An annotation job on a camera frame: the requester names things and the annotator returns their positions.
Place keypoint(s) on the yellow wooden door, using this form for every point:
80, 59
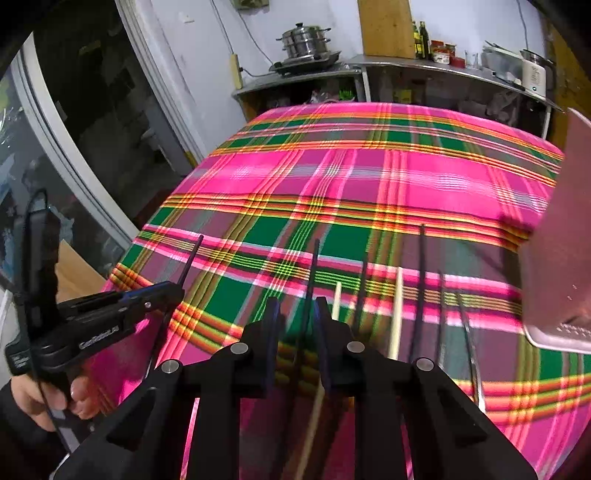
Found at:
570, 78

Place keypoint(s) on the yellow power strip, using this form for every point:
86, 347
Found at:
236, 71

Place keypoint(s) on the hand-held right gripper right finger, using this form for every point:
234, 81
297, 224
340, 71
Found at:
323, 332

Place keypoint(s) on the person's left hand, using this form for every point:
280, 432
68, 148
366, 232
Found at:
83, 397

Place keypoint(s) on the tall metal table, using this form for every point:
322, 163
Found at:
383, 62

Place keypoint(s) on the clear drinking glass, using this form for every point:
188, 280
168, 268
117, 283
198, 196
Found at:
472, 61

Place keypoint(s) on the yellow container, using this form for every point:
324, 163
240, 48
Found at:
402, 95

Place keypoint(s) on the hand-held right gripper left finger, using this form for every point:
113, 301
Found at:
272, 323

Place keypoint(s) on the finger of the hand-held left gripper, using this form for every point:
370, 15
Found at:
154, 300

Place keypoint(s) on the white electric kettle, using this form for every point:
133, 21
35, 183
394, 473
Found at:
535, 76

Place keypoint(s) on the pink utensil holder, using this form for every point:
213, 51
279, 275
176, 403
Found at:
563, 254

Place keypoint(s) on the dark oil bottle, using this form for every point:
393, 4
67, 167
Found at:
416, 44
424, 44

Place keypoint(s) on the induction cooker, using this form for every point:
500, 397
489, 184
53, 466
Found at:
304, 64

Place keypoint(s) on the pink plaid tablecloth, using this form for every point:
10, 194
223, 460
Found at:
369, 184

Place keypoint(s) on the low metal table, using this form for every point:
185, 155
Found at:
295, 81

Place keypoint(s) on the white framed glass door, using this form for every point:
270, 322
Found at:
92, 115

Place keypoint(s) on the person's left forearm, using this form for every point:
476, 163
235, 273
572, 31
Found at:
18, 443

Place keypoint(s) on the red round tin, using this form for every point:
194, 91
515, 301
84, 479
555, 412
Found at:
459, 62

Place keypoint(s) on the steel steamer pot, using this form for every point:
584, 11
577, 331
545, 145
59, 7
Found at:
304, 41

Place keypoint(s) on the wooden cutting board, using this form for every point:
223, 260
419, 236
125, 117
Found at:
385, 27

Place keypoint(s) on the wooden chopstick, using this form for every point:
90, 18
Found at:
397, 314
336, 300

